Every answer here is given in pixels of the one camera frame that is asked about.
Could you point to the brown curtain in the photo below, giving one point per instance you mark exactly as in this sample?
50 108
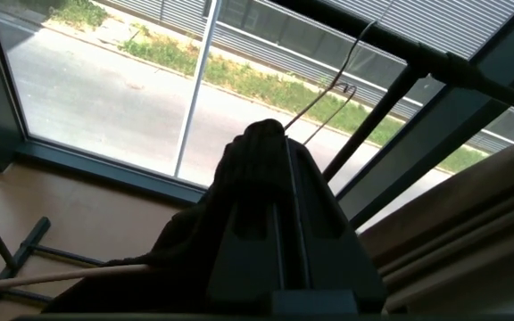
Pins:
462 223

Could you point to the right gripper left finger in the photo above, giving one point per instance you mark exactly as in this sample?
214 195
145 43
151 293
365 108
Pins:
248 272

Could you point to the black shorts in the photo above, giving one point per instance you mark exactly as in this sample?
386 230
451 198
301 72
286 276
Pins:
203 232

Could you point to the pink clothes hanger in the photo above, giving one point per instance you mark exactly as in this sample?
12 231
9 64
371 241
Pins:
60 276
310 106

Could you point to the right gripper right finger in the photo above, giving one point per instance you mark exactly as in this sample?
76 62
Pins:
342 267

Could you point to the window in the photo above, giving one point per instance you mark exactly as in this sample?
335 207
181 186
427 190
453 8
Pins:
105 89

